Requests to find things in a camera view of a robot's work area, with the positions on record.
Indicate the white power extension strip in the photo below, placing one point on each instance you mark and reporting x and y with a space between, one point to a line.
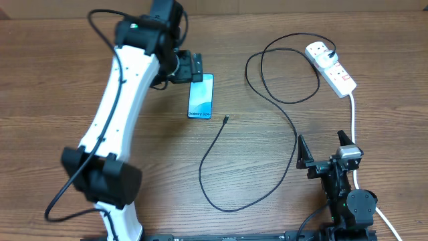
336 76

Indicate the white charger plug adapter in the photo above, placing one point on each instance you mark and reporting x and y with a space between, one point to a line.
326 59

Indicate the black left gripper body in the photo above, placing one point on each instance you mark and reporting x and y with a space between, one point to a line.
184 71

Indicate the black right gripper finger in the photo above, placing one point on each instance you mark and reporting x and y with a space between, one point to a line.
344 139
304 155

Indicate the Samsung Galaxy smartphone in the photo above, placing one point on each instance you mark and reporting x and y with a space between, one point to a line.
201 98

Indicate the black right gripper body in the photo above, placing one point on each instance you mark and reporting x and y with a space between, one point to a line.
317 169

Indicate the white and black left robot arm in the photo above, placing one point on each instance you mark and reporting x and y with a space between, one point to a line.
146 54

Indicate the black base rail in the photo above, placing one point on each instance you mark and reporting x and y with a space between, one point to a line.
287 236

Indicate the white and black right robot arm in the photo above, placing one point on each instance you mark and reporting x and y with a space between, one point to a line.
351 210

